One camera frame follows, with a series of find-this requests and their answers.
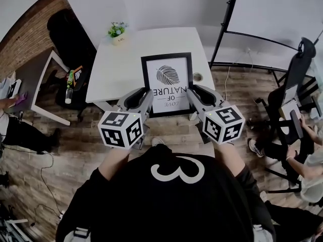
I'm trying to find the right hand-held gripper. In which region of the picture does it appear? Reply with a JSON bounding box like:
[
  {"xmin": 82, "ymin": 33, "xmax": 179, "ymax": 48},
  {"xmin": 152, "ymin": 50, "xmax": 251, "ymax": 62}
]
[{"xmin": 186, "ymin": 84, "xmax": 246, "ymax": 146}]

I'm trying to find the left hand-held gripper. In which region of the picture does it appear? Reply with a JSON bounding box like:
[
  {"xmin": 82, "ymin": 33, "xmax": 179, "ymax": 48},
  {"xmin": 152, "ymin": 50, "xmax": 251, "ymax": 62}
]
[{"xmin": 97, "ymin": 86, "xmax": 154, "ymax": 151}]

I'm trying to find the black framed nature print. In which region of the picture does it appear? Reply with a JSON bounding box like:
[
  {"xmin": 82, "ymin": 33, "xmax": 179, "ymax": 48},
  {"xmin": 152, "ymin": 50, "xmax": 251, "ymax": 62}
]
[{"xmin": 140, "ymin": 52, "xmax": 194, "ymax": 119}]

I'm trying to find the person's right forearm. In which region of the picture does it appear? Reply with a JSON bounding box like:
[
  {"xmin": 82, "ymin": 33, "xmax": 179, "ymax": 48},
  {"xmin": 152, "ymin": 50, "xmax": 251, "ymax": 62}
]
[{"xmin": 213, "ymin": 142, "xmax": 247, "ymax": 178}]

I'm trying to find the person's left forearm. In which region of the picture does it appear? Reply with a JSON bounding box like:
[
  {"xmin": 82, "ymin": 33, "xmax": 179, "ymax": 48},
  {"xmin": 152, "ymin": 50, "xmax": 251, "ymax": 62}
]
[{"xmin": 97, "ymin": 146, "xmax": 131, "ymax": 182}]

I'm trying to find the white round table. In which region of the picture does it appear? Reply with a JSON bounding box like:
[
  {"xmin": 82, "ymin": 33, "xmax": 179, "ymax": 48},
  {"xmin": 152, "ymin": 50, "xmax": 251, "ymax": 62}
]
[{"xmin": 85, "ymin": 27, "xmax": 216, "ymax": 122}]

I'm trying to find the person's white shoe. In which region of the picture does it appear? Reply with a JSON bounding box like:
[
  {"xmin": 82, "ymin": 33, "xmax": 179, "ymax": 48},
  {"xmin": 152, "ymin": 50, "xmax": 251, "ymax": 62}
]
[{"xmin": 151, "ymin": 136, "xmax": 166, "ymax": 147}]

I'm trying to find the orange-cased tablet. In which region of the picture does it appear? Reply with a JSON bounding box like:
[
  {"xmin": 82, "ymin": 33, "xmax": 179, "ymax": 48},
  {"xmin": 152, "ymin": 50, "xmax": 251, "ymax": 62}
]
[{"xmin": 71, "ymin": 65, "xmax": 84, "ymax": 86}]

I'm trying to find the green plastic bottle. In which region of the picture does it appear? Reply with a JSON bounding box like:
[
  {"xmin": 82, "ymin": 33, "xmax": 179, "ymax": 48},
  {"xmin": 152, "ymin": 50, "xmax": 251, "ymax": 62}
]
[{"xmin": 66, "ymin": 70, "xmax": 75, "ymax": 89}]

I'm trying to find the potted plant in white pot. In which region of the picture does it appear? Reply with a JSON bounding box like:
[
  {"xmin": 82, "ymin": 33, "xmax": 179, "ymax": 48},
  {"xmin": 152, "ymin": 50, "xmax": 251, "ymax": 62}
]
[{"xmin": 107, "ymin": 21, "xmax": 129, "ymax": 46}]

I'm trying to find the white box on chair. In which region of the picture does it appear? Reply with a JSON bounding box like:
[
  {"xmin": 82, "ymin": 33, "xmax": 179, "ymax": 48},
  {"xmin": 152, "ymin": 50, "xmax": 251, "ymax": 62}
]
[{"xmin": 278, "ymin": 98, "xmax": 303, "ymax": 122}]

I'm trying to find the black padded office chair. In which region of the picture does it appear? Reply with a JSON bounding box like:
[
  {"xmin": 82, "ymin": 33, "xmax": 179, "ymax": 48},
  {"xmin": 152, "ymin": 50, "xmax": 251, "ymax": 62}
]
[{"xmin": 46, "ymin": 9, "xmax": 98, "ymax": 123}]

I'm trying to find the black mesh office chair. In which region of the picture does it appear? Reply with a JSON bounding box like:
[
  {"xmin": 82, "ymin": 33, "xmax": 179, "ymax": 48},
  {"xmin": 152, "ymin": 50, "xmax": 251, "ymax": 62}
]
[{"xmin": 254, "ymin": 37, "xmax": 318, "ymax": 194}]

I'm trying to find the person's black printed shirt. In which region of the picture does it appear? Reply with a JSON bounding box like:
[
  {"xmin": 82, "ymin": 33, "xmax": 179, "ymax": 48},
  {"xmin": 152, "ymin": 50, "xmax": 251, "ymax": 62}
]
[{"xmin": 55, "ymin": 143, "xmax": 276, "ymax": 242}]

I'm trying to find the purple cloth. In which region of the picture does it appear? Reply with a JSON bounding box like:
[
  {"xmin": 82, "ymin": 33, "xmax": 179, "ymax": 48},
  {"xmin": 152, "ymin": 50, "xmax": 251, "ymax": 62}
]
[{"xmin": 14, "ymin": 91, "xmax": 29, "ymax": 106}]

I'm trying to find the black-framed whiteboard on stand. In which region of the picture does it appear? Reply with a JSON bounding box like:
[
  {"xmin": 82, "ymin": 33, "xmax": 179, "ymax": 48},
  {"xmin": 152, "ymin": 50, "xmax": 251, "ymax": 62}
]
[{"xmin": 208, "ymin": 0, "xmax": 323, "ymax": 71}]

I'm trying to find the white-cased device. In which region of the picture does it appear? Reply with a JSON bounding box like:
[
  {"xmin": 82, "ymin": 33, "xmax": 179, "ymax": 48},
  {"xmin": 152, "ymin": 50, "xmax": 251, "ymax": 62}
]
[{"xmin": 7, "ymin": 79, "xmax": 22, "ymax": 99}]

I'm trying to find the white power cable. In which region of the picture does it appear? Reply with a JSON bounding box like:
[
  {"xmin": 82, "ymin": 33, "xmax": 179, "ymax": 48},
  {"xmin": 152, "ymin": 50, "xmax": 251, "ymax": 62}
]
[{"xmin": 224, "ymin": 47, "xmax": 254, "ymax": 98}]

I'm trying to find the black floor cable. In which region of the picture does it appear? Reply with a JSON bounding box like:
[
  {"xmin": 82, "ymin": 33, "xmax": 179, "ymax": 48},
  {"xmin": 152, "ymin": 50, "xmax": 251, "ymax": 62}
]
[{"xmin": 4, "ymin": 145, "xmax": 64, "ymax": 220}]

